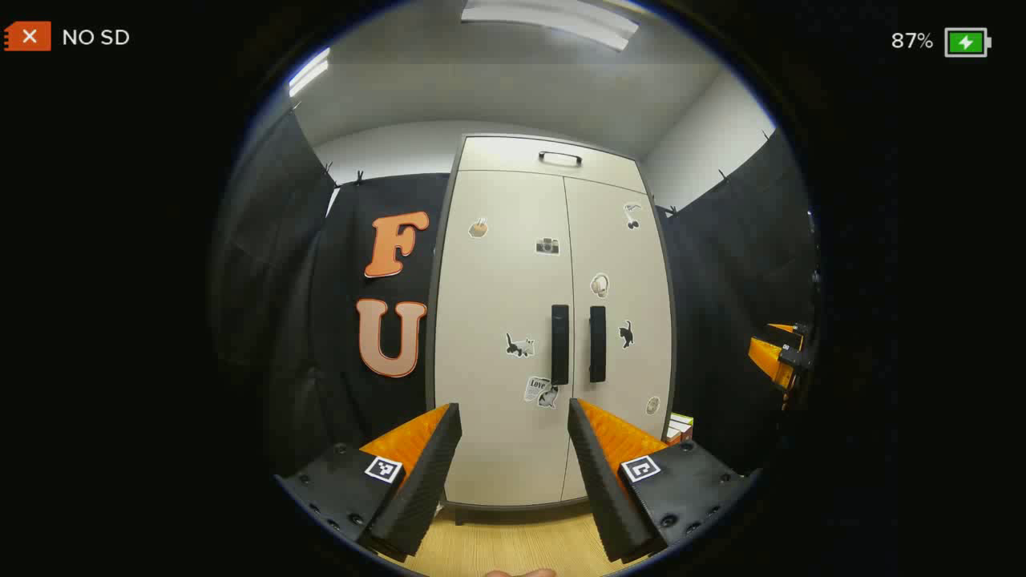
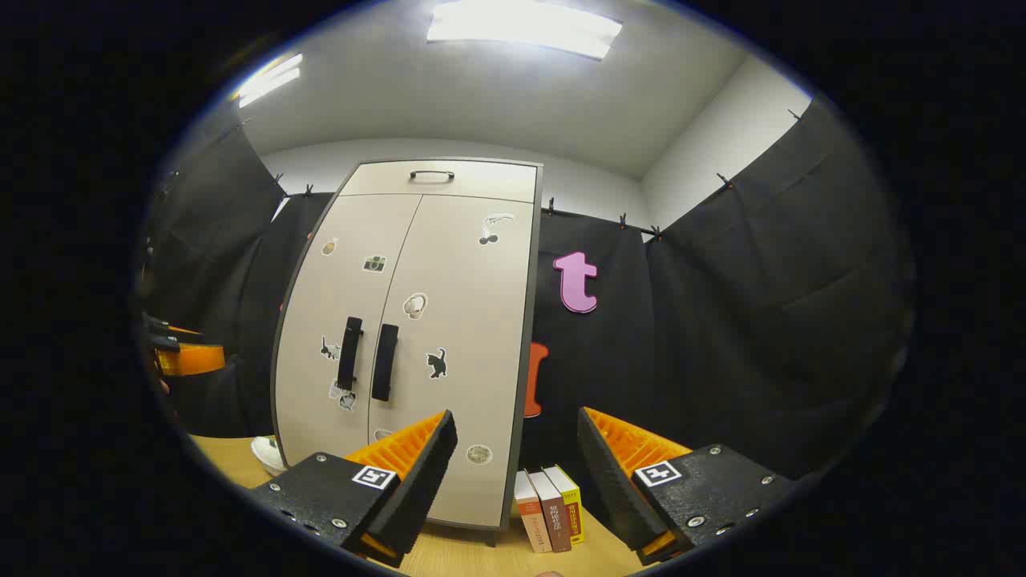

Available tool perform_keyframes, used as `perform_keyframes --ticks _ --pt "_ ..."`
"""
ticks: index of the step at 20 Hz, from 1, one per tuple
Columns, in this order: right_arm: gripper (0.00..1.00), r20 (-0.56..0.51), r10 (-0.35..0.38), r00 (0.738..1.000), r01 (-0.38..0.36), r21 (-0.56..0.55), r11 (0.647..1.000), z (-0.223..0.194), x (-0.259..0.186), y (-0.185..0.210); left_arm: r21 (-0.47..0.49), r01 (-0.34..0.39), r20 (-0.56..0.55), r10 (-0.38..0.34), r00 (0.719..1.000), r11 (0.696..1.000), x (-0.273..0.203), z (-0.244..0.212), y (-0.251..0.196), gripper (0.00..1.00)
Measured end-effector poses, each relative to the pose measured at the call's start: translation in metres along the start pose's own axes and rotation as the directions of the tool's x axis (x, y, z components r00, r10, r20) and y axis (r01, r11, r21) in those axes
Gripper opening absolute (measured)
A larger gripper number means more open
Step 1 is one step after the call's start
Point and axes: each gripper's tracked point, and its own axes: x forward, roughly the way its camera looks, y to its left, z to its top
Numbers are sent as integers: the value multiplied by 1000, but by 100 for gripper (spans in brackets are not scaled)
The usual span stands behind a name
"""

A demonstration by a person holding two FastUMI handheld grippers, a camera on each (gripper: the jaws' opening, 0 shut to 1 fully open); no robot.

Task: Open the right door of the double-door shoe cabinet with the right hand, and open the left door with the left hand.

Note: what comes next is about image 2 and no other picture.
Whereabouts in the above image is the brown book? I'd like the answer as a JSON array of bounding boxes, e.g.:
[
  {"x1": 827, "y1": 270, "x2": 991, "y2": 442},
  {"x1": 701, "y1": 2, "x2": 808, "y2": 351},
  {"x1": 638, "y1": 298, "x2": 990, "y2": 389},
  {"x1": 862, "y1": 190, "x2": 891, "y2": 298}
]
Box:
[{"x1": 529, "y1": 469, "x2": 572, "y2": 552}]

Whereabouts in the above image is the white round object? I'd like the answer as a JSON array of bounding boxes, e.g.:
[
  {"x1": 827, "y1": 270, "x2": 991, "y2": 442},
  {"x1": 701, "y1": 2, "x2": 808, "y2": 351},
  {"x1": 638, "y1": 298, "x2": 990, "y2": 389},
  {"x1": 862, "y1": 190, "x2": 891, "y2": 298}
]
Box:
[{"x1": 251, "y1": 435, "x2": 289, "y2": 475}]

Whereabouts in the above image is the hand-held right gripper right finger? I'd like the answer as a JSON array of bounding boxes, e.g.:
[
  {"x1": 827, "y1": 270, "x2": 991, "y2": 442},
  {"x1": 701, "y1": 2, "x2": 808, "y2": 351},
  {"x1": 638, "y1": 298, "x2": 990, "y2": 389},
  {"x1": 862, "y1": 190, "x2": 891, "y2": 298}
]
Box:
[{"x1": 577, "y1": 406, "x2": 802, "y2": 566}]

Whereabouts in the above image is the large ceiling light panel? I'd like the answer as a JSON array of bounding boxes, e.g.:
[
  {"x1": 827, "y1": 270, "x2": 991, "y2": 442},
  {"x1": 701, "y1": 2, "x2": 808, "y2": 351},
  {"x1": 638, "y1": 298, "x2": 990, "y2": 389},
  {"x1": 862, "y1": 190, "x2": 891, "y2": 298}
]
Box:
[{"x1": 426, "y1": 0, "x2": 624, "y2": 61}]

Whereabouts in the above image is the yellow book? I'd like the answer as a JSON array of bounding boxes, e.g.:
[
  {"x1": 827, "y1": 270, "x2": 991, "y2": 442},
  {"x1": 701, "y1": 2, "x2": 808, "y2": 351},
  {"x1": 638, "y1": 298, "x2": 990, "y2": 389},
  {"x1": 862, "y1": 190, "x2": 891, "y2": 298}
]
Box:
[{"x1": 543, "y1": 465, "x2": 586, "y2": 546}]

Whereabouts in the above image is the beige cabinet door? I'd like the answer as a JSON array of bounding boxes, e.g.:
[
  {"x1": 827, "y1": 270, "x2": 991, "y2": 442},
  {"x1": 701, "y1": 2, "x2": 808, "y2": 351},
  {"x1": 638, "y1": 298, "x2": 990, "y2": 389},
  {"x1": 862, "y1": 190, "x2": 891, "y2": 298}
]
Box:
[
  {"x1": 273, "y1": 192, "x2": 422, "y2": 470},
  {"x1": 367, "y1": 195, "x2": 536, "y2": 530}
]

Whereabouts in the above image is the grey double-door shoe cabinet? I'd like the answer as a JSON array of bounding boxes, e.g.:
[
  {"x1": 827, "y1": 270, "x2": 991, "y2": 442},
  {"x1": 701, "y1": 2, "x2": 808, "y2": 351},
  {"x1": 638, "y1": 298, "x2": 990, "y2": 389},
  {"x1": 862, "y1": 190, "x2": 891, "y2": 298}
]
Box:
[{"x1": 270, "y1": 158, "x2": 544, "y2": 547}]

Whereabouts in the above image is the beige cabinet drawer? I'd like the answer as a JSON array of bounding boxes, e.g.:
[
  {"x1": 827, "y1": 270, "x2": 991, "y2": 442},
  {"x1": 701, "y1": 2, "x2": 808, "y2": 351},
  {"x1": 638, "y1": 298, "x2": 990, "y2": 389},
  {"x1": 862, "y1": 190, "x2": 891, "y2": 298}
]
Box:
[{"x1": 341, "y1": 160, "x2": 539, "y2": 204}]

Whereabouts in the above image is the black backdrop cloth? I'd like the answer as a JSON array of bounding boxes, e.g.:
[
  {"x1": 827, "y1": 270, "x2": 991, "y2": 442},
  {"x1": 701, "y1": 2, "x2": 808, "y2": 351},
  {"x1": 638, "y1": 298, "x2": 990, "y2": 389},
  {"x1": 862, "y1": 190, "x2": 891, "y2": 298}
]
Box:
[{"x1": 140, "y1": 96, "x2": 915, "y2": 482}]

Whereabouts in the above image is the narrow ceiling light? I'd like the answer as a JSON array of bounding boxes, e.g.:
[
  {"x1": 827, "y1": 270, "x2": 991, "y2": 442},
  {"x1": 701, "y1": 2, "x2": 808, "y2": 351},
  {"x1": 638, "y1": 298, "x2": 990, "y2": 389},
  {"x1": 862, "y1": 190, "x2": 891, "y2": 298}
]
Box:
[{"x1": 236, "y1": 54, "x2": 304, "y2": 109}]

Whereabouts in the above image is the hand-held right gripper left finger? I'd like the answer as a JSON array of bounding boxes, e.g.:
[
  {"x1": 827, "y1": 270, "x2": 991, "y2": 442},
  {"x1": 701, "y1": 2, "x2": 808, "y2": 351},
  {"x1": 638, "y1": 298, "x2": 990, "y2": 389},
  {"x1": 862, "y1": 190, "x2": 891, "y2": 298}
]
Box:
[{"x1": 244, "y1": 410, "x2": 458, "y2": 571}]

